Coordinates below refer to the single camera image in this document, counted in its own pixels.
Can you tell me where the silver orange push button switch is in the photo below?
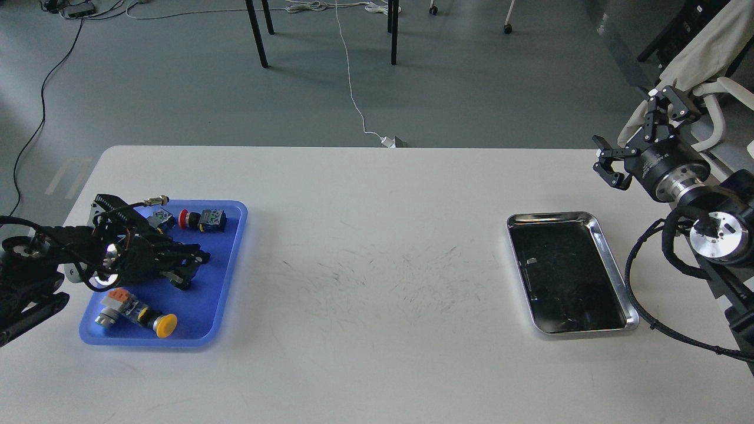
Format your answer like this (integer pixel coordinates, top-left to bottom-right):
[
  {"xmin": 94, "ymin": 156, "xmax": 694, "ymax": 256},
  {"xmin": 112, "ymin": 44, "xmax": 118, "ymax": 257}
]
[{"xmin": 95, "ymin": 287, "xmax": 139, "ymax": 328}]

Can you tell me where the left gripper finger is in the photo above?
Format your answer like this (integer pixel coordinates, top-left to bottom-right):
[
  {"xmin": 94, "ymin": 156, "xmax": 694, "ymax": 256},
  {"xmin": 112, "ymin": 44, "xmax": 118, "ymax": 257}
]
[
  {"xmin": 154, "ymin": 243, "xmax": 211, "ymax": 267},
  {"xmin": 157, "ymin": 265, "xmax": 199, "ymax": 287}
]

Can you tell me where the blue plastic tray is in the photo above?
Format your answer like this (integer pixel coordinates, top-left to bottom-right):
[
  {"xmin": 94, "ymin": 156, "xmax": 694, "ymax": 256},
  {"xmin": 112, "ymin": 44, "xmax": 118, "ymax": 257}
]
[{"xmin": 79, "ymin": 199, "xmax": 248, "ymax": 350}]

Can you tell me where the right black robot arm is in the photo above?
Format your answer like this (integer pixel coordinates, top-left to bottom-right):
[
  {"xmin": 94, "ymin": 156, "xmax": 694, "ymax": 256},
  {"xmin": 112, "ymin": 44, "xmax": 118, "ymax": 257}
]
[{"xmin": 593, "ymin": 85, "xmax": 753, "ymax": 364}]

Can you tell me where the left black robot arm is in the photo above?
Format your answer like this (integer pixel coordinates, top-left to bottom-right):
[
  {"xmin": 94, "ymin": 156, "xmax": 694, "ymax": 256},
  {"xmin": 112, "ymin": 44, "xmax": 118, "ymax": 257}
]
[{"xmin": 2, "ymin": 194, "xmax": 211, "ymax": 345}]

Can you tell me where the white chair frame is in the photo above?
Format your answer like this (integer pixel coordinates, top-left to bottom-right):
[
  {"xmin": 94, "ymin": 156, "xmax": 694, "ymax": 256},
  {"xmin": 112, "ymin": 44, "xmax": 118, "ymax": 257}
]
[{"xmin": 692, "ymin": 76, "xmax": 753, "ymax": 181}]

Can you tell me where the green push button switch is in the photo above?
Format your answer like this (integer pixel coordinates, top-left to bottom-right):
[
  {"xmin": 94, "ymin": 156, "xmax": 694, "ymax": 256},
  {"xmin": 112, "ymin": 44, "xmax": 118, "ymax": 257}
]
[{"xmin": 147, "ymin": 208, "xmax": 177, "ymax": 234}]

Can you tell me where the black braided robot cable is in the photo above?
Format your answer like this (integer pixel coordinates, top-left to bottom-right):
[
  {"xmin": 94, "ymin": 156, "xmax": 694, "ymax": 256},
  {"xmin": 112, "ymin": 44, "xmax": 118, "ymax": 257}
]
[{"xmin": 625, "ymin": 218, "xmax": 754, "ymax": 361}]

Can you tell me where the red push button switch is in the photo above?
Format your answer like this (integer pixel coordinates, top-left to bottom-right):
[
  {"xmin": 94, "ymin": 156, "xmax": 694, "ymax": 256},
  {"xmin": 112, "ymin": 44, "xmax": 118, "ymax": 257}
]
[{"xmin": 177, "ymin": 209, "xmax": 227, "ymax": 233}]

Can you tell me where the yellow push button switch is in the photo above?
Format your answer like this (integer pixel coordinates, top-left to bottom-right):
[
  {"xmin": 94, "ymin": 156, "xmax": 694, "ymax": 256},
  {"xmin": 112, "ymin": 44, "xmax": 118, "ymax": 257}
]
[{"xmin": 131, "ymin": 306, "xmax": 178, "ymax": 339}]

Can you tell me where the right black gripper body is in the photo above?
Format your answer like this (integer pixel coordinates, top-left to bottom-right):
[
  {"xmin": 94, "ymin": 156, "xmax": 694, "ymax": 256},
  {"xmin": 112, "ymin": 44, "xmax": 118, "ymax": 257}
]
[{"xmin": 629, "ymin": 138, "xmax": 710, "ymax": 203}]

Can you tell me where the black floor cable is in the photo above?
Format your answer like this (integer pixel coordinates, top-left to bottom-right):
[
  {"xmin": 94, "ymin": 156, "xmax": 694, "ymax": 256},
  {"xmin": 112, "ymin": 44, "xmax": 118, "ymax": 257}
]
[{"xmin": 8, "ymin": 0, "xmax": 130, "ymax": 216}]

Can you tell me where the beige cloth on chair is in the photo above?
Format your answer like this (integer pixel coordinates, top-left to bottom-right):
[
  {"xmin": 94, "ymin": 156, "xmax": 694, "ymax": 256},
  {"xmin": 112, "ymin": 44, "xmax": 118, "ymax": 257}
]
[{"xmin": 617, "ymin": 1, "xmax": 753, "ymax": 148}]

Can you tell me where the black table leg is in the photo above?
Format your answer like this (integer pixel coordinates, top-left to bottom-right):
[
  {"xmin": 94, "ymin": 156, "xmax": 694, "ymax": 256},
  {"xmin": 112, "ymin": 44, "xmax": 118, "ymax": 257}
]
[
  {"xmin": 387, "ymin": 0, "xmax": 399, "ymax": 65},
  {"xmin": 244, "ymin": 0, "xmax": 269, "ymax": 69}
]

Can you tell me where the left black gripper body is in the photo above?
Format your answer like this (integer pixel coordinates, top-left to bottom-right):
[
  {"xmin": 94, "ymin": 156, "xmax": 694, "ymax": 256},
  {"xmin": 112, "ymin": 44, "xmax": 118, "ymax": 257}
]
[{"xmin": 85, "ymin": 228, "xmax": 163, "ymax": 292}]

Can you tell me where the white floor cable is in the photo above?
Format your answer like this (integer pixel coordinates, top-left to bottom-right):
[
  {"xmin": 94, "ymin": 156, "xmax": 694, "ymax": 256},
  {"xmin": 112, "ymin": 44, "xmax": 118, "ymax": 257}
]
[{"xmin": 286, "ymin": 0, "xmax": 402, "ymax": 147}]

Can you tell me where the silver metal tray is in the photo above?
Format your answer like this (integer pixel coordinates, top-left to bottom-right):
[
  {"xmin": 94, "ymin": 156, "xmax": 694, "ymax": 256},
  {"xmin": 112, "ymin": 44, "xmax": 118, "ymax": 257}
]
[{"xmin": 506, "ymin": 211, "xmax": 640, "ymax": 338}]

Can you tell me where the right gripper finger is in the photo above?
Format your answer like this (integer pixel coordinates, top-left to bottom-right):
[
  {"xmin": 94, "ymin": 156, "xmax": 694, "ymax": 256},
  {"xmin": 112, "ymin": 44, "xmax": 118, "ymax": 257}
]
[
  {"xmin": 643, "ymin": 85, "xmax": 701, "ymax": 143},
  {"xmin": 592, "ymin": 135, "xmax": 640, "ymax": 190}
]

